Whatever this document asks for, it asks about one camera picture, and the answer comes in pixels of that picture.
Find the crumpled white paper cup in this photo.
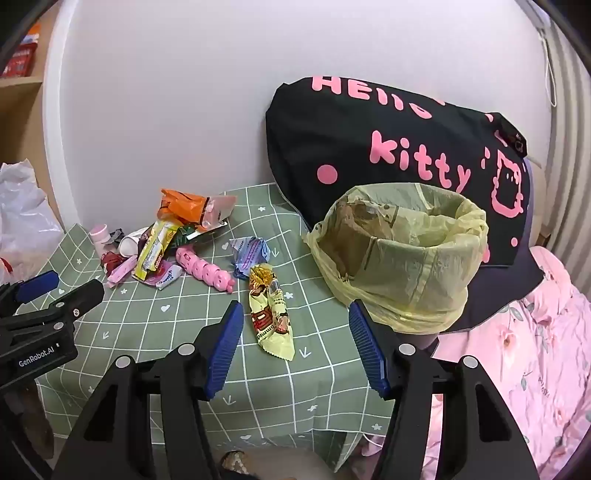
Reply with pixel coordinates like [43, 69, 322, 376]
[119, 233, 145, 257]

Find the person's left forearm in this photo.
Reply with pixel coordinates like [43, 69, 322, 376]
[0, 383, 55, 480]

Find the dark grey cushion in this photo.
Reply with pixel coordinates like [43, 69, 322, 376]
[434, 161, 546, 352]

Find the long yellow wrapper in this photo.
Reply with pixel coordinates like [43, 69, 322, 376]
[133, 219, 182, 281]

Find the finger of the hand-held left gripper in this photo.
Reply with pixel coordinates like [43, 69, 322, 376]
[0, 271, 60, 317]
[14, 279, 105, 330]

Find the orange wrapper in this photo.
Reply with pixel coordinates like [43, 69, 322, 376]
[157, 188, 238, 230]

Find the patterned brown object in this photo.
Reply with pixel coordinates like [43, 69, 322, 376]
[221, 450, 252, 477]

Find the blue and white wrapper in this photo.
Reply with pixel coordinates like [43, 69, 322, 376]
[229, 236, 271, 279]

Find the yellow cartoon snack wrapper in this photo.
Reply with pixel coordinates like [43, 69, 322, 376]
[248, 264, 296, 361]

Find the small pink bottle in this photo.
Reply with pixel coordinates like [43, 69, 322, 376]
[89, 224, 112, 257]

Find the white curtain cord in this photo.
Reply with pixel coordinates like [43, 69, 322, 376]
[538, 28, 558, 109]

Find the beige curtain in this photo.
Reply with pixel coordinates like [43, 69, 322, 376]
[540, 28, 591, 259]

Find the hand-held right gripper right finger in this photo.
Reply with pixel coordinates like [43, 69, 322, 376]
[348, 299, 542, 480]

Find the green checked tablecloth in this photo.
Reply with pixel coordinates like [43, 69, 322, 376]
[34, 182, 398, 469]

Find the black pillow with pink print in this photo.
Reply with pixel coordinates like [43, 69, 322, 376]
[265, 74, 529, 268]

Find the pink floral blanket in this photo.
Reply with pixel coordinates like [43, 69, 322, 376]
[365, 244, 591, 480]

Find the pink beaded packet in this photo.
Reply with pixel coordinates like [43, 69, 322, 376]
[175, 246, 234, 294]

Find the wooden bookshelf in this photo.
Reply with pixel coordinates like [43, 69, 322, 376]
[0, 23, 56, 167]

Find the white and pink wrapper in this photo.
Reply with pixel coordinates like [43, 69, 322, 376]
[147, 262, 184, 291]

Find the green wrapper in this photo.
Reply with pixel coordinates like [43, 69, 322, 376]
[173, 220, 229, 247]

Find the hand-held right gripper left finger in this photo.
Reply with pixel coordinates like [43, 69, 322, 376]
[50, 301, 245, 480]

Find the row of books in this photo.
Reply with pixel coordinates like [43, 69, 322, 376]
[1, 25, 43, 78]

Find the dark red wrapper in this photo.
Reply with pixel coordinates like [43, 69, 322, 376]
[100, 251, 126, 274]

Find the white plastic bag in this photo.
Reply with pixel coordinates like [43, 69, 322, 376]
[0, 161, 65, 284]

